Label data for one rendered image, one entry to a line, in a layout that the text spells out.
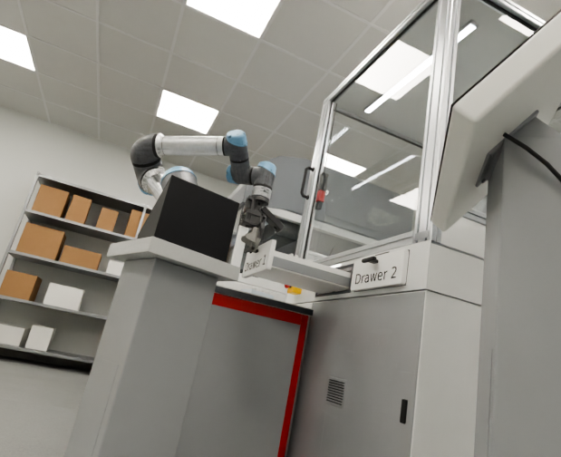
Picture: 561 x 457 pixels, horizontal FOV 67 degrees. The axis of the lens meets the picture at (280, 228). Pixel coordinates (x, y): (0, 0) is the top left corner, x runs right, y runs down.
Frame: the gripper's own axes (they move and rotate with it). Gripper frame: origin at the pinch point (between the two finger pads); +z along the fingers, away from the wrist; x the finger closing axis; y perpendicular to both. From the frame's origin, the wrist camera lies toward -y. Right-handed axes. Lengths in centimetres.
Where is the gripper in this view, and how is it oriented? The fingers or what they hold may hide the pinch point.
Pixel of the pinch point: (254, 249)
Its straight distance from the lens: 160.7
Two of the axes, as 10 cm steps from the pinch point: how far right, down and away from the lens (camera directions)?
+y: -9.1, -2.8, -3.1
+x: 3.7, -2.1, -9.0
